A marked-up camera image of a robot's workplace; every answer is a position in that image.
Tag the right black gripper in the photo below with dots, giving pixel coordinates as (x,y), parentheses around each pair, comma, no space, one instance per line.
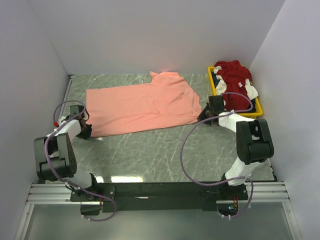
(206,114)

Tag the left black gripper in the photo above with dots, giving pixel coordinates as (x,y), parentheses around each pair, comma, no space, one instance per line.
(85,131)

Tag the pink t shirt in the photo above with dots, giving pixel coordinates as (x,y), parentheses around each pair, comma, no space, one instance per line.
(167,101)

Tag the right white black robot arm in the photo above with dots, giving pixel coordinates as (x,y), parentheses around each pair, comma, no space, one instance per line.
(253,143)

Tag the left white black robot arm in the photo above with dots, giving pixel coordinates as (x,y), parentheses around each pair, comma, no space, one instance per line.
(54,155)

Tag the black garment in bin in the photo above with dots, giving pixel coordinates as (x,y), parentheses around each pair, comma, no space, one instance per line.
(252,106)

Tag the dark red t shirt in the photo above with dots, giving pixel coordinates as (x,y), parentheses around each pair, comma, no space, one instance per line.
(234,76)

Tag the yellow plastic bin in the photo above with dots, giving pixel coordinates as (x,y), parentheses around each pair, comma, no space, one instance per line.
(253,114)

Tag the black base crossbar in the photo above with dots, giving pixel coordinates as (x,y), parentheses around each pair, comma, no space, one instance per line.
(143,196)

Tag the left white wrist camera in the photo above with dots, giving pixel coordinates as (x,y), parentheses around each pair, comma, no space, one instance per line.
(61,122)

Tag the aluminium frame rail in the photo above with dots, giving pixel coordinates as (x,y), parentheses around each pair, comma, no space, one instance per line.
(58,194)

